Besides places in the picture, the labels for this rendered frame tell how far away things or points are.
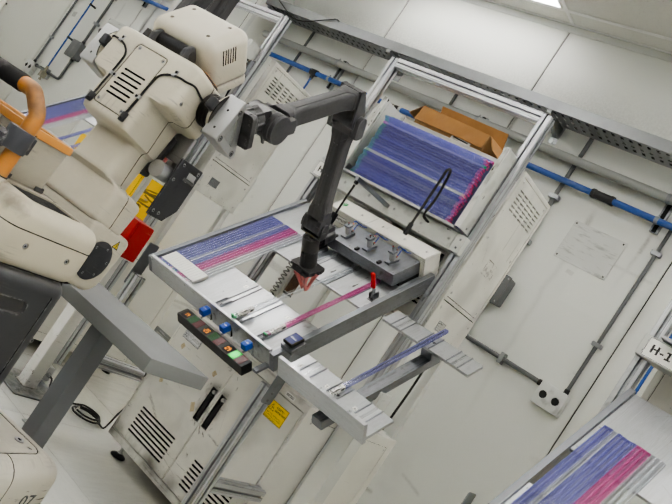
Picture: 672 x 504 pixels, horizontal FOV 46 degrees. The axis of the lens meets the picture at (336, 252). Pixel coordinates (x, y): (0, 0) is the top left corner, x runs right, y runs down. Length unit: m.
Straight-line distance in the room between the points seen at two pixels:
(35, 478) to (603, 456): 1.40
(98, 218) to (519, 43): 3.52
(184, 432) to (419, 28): 3.34
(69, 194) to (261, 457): 1.15
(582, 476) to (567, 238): 2.29
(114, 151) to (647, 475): 1.54
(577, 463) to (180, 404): 1.44
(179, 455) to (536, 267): 2.20
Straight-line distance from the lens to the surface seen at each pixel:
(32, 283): 1.64
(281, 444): 2.65
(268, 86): 3.88
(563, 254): 4.25
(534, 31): 5.01
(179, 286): 2.69
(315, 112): 2.11
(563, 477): 2.13
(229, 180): 3.92
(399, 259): 2.73
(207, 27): 2.01
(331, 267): 2.77
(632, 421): 2.37
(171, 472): 2.91
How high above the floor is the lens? 0.99
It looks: 2 degrees up
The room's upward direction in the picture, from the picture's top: 34 degrees clockwise
